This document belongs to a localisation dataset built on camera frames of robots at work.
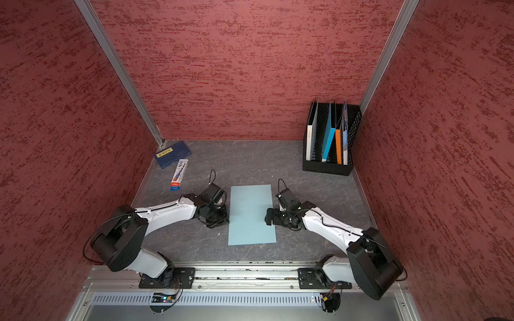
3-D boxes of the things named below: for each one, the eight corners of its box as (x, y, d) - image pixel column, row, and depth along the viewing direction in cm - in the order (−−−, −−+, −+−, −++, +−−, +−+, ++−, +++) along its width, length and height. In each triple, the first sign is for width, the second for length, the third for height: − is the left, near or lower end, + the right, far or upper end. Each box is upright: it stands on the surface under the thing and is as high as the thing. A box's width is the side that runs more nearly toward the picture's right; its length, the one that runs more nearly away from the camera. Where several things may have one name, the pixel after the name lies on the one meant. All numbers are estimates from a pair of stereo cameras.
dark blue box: (162, 168, 110) (160, 166, 109) (154, 156, 116) (153, 154, 114) (192, 153, 118) (191, 151, 116) (184, 142, 124) (182, 140, 122)
